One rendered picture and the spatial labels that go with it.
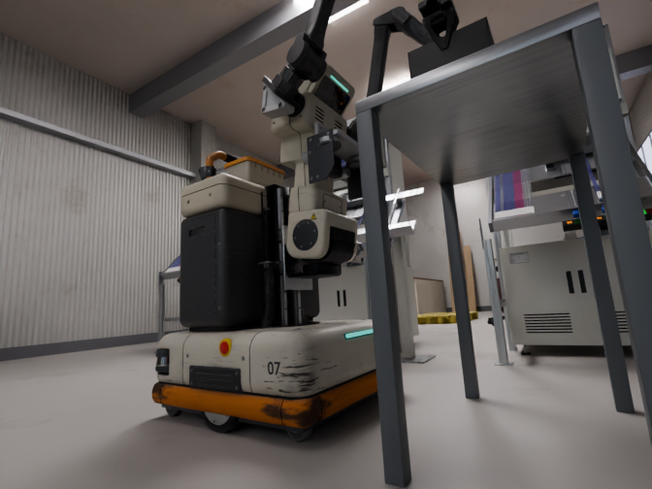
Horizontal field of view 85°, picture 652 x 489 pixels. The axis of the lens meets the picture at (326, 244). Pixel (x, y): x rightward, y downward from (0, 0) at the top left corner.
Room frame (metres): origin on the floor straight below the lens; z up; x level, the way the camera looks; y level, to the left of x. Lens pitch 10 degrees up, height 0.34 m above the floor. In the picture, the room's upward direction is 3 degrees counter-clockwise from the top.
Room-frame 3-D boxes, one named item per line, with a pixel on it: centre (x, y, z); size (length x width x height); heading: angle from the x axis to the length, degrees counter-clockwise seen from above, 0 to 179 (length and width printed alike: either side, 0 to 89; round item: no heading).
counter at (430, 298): (7.75, -1.86, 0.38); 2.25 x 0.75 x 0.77; 149
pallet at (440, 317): (5.52, -1.73, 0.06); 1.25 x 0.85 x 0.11; 149
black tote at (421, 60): (0.93, -0.44, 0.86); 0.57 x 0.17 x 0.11; 147
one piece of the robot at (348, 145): (1.18, -0.06, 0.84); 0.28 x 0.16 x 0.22; 147
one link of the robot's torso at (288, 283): (1.30, 0.01, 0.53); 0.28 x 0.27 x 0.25; 147
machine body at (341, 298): (2.95, -0.27, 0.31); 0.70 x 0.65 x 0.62; 58
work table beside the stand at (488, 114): (0.91, -0.47, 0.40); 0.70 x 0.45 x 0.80; 146
